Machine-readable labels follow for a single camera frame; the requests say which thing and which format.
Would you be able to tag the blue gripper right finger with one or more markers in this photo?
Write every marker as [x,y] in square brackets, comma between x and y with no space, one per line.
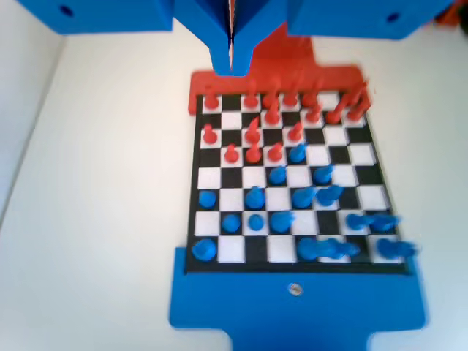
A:
[347,16]

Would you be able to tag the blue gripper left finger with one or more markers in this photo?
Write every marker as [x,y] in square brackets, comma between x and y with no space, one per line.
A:
[109,14]

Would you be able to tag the blue pawn chess piece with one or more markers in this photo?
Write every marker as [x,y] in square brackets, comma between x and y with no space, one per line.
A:
[255,222]
[231,223]
[321,174]
[208,199]
[354,221]
[382,223]
[296,153]
[276,175]

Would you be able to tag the red rook chess piece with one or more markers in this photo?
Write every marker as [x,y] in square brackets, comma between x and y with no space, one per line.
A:
[360,93]
[211,101]

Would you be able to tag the red bishop chess piece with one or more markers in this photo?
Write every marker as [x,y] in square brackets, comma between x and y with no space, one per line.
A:
[309,98]
[249,100]

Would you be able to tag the red pawn chess piece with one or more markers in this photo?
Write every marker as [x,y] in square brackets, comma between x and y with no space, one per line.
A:
[355,114]
[253,155]
[275,153]
[333,116]
[312,115]
[294,133]
[231,155]
[209,136]

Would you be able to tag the blue queen chess piece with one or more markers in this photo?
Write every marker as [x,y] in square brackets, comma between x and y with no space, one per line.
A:
[279,222]

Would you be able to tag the blue rook chess piece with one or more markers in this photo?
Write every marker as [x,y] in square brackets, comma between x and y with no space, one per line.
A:
[391,248]
[203,249]

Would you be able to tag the red and black object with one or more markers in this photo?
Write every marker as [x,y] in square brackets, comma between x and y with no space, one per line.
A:
[446,16]

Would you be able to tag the black and white chessboard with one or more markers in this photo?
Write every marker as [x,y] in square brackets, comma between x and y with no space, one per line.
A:
[234,179]

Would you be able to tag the silver plate screw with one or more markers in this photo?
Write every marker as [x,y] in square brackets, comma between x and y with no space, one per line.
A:
[295,289]

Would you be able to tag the red printed base plate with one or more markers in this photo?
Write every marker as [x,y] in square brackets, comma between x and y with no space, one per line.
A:
[285,55]

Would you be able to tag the blue printed base plate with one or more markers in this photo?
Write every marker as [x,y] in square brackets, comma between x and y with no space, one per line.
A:
[256,311]

